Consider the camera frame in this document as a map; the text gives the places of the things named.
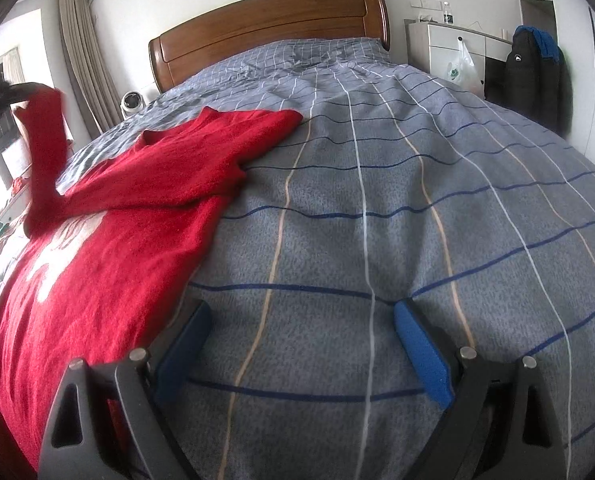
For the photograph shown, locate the wooden headboard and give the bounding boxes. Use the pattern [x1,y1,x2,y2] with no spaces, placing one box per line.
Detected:
[148,0,391,95]

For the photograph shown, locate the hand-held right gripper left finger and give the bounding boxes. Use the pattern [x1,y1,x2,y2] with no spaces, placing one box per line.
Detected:
[38,300,213,480]

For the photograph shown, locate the black and blue jacket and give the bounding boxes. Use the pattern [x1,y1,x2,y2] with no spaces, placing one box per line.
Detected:
[485,25,573,136]

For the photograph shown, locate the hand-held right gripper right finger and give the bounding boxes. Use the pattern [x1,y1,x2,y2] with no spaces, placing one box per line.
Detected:
[393,300,568,480]

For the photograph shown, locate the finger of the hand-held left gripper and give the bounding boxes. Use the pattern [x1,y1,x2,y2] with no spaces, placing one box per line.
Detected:
[6,81,46,107]

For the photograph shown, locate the white dresser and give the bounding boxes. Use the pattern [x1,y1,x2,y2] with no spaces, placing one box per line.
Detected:
[404,17,513,96]

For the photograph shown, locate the red sweater with white print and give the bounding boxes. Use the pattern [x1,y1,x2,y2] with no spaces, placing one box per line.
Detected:
[0,85,304,461]

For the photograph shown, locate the small white fan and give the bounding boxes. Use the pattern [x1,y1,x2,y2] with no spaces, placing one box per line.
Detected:
[120,91,146,117]

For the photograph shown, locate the white plastic bag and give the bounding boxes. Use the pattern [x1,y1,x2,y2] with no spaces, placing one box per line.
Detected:
[445,37,478,88]

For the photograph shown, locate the bed with grey checked cover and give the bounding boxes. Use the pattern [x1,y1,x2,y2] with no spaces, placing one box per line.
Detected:
[0,37,595,480]

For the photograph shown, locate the beige curtain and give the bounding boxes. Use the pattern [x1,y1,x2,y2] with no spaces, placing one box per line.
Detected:
[58,0,123,138]

